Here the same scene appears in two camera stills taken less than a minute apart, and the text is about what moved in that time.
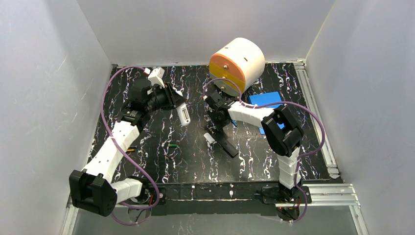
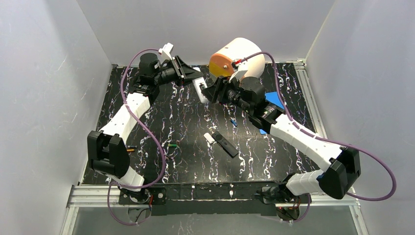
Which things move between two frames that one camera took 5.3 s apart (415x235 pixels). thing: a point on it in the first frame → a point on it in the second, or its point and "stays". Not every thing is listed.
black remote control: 225,144 stays
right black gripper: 219,135 → 219,92
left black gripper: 174,99 → 178,68
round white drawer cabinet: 241,60 stays
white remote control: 183,114 → 199,83
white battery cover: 209,137 stays
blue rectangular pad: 271,97 stays
